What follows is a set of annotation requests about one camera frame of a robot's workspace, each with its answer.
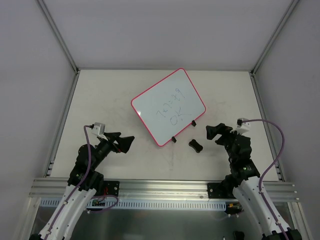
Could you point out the whiteboard wire stand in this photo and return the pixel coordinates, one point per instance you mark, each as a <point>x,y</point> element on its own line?
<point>173,138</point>

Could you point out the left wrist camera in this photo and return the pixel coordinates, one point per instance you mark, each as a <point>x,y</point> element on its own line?
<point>98,129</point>

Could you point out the aluminium frame post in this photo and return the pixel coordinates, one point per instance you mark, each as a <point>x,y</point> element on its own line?
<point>279,27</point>
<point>57,34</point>

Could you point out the black object bottom edge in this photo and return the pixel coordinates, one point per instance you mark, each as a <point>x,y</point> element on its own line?
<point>238,235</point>

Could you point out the pink-framed whiteboard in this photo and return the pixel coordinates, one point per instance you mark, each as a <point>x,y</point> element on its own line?
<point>169,106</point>

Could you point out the right aluminium frame post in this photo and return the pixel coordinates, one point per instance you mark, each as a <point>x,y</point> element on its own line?
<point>279,27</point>

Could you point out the left aluminium frame post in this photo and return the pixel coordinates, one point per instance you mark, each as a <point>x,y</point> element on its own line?
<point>57,34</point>

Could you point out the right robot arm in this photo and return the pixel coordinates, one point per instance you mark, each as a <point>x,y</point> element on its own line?
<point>245,184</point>

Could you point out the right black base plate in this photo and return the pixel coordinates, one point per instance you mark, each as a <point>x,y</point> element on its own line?
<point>220,191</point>

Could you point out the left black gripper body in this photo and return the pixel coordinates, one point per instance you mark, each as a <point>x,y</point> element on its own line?
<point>116,142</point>

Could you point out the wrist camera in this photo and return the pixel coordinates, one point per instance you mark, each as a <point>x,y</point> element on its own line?
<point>242,126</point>
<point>98,129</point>

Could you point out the aluminium mounting rail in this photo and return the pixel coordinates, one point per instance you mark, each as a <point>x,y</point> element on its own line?
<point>176,190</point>

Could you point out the white slotted cable duct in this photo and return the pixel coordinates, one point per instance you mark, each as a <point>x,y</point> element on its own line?
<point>130,204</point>

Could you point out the black whiteboard eraser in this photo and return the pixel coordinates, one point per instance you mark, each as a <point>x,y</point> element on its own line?
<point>195,145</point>

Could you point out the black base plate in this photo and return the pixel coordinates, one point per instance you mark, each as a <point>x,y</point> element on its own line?
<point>111,187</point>
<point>220,191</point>

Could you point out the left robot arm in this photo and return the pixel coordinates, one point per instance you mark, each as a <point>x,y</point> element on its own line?
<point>83,184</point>

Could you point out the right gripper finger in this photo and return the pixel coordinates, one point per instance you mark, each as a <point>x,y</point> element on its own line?
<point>213,131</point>
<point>224,132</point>

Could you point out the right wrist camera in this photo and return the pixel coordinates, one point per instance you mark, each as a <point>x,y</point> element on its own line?
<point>242,126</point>

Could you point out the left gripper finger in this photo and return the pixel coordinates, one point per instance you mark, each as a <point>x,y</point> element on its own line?
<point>113,137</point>
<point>124,143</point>

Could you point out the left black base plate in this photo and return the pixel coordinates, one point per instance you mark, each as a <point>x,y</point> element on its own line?
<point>111,187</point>

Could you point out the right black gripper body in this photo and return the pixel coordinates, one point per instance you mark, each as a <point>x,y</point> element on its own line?
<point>225,135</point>

